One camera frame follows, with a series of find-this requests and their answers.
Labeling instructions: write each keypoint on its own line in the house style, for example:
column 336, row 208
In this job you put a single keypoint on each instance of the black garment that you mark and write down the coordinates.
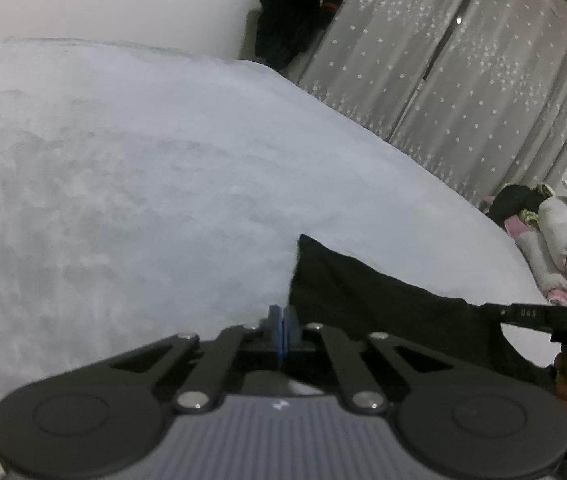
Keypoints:
column 342, row 292

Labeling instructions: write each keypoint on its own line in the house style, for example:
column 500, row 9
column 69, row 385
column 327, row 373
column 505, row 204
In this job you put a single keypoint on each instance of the black item behind quilt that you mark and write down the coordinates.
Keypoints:
column 513, row 199

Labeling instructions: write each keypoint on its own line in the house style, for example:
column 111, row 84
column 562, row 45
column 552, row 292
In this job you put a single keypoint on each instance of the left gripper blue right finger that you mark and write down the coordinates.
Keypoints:
column 298, row 339

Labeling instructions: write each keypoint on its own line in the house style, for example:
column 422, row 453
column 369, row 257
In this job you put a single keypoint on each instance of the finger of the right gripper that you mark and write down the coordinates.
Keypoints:
column 540, row 317

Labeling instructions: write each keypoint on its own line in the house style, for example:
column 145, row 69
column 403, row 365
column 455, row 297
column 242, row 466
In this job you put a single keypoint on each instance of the folded pink white quilt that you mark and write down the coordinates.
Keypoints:
column 558, row 254

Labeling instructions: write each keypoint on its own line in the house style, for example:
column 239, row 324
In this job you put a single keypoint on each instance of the grey bed sheet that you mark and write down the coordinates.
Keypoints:
column 146, row 191

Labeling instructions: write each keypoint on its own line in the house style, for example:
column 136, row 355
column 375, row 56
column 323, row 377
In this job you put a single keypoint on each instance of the black clothes hanging in corner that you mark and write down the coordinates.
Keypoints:
column 286, row 28

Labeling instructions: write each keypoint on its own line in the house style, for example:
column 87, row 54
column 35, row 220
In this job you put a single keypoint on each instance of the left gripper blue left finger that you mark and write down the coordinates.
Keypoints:
column 261, row 343

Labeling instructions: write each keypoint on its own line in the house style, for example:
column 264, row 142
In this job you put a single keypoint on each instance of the grey dotted curtain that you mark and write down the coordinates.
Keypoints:
column 474, row 91

